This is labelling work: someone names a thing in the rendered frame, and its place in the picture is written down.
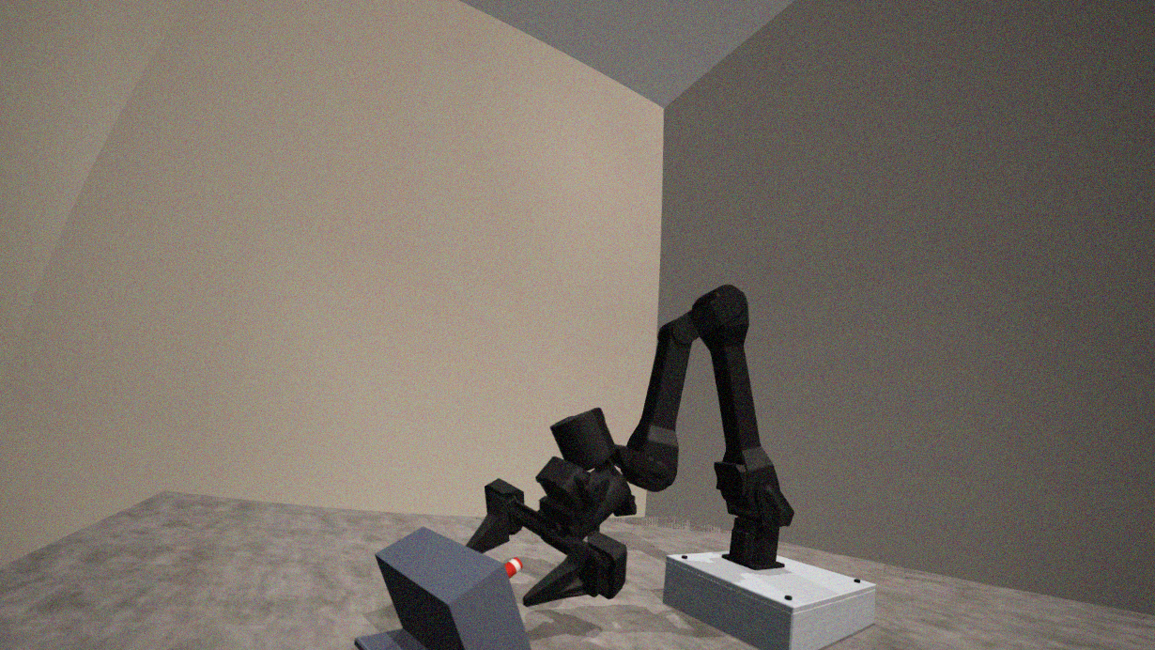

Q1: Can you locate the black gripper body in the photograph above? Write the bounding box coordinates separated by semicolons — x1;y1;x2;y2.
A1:
485;478;628;599

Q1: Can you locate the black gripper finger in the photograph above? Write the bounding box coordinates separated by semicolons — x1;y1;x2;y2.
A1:
465;492;509;553
522;541;599;607

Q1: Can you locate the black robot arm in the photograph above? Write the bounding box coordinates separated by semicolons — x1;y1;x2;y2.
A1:
535;285;793;570

